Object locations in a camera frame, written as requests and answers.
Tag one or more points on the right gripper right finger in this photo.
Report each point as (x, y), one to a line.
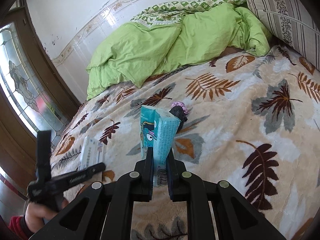
(176, 185)

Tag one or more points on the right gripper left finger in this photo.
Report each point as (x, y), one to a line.
(143, 187)

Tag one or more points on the teal cartoon snack bag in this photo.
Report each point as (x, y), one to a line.
(158, 128)

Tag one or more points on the black plastic bag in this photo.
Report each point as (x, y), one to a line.
(181, 114)

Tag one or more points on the purple plastic bag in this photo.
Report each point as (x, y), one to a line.
(180, 104)

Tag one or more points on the left hand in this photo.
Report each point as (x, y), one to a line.
(36, 214)

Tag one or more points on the white tablet blister pack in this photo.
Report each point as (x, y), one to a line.
(92, 153)

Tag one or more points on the leaf pattern bed blanket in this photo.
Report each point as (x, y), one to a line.
(253, 121)

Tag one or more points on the stained glass door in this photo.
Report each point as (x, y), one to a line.
(23, 89)

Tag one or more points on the green quilt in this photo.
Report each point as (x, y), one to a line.
(169, 35)

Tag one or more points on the striped floral pillow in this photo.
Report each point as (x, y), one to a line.
(289, 21)

